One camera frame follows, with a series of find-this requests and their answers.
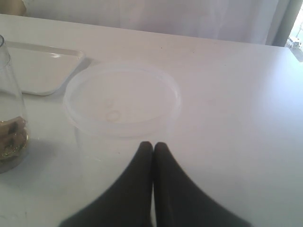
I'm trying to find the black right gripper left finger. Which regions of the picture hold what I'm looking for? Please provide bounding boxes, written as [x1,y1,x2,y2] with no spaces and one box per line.
[60,141,153,227]

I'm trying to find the white rectangular tray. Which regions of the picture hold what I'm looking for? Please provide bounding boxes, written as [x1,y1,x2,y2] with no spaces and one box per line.
[6,41,85,96]

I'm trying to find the pile of coins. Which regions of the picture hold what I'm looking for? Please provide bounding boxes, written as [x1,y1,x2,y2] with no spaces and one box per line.
[0,116,28,160]

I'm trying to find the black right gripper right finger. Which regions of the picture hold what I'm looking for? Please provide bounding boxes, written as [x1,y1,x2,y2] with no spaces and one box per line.
[153,142,251,227]

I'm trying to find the large clear plastic container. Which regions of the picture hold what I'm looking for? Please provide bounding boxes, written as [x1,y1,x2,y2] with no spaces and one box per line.
[63,63,182,160]

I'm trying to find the clear measuring jar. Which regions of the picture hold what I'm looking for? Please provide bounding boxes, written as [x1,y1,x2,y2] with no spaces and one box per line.
[0,36,28,173]

